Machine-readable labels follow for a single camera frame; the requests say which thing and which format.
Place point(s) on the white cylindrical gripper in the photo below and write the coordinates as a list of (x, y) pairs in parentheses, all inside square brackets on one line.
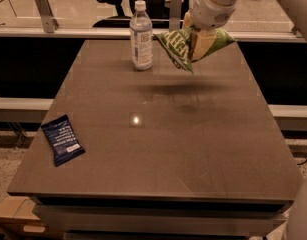
[(209, 14)]

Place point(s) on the green jalapeno chip bag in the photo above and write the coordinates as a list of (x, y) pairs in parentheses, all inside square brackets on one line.
[(177, 45)]

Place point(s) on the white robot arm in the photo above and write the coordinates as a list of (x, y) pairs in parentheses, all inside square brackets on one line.
[(296, 225)]

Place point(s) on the clear plastic water bottle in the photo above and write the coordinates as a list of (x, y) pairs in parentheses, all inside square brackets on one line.
[(141, 37)]

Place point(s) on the black office chair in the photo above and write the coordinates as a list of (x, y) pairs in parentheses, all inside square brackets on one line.
[(157, 10)]

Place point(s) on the blue snack wrapper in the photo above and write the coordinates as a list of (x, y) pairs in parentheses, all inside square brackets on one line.
[(62, 139)]

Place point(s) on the cardboard box under table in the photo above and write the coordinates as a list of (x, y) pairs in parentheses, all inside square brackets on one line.
[(17, 221)]

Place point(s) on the right metal glass bracket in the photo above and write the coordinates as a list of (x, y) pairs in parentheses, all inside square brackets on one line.
[(175, 14)]

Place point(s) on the metal glass bracket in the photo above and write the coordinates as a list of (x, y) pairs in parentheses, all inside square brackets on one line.
[(49, 23), (175, 14)]

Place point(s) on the left metal glass bracket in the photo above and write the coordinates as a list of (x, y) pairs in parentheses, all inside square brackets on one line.
[(49, 23)]

